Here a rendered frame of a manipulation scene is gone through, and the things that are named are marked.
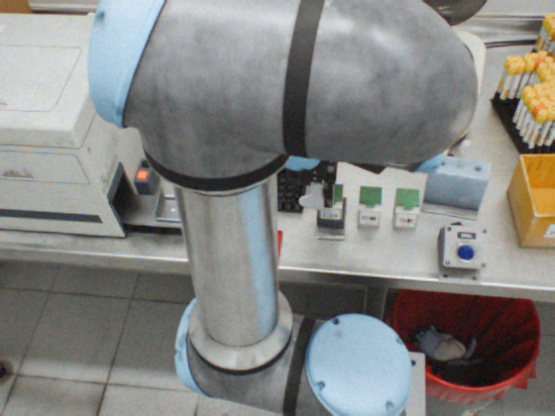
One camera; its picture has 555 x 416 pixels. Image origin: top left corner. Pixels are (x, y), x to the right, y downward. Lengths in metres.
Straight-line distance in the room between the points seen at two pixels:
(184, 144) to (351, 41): 0.13
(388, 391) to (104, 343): 1.52
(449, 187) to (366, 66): 0.79
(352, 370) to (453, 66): 0.38
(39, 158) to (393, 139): 0.75
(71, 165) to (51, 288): 1.27
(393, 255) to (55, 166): 0.60
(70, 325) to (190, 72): 1.84
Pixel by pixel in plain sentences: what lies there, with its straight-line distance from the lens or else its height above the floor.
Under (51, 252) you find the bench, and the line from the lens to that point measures 1.21.
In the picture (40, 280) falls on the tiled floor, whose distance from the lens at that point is 2.29.
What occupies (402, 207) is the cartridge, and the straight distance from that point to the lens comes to 1.08.
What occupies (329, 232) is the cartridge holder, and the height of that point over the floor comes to 0.89.
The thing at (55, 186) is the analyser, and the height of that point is 1.03.
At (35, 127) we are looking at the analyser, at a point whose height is 1.17.
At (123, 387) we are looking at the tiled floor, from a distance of 2.00.
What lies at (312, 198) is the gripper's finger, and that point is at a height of 0.98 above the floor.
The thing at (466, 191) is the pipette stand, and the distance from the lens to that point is 1.12.
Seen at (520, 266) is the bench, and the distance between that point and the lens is 1.12.
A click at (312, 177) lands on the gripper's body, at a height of 1.04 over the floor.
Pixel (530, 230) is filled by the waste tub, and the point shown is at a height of 0.93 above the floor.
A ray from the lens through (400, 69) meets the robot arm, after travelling 0.35.
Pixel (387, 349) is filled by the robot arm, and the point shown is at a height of 1.18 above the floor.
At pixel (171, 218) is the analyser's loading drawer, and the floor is 0.92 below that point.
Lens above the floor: 1.80
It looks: 54 degrees down
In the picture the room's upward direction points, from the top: 7 degrees counter-clockwise
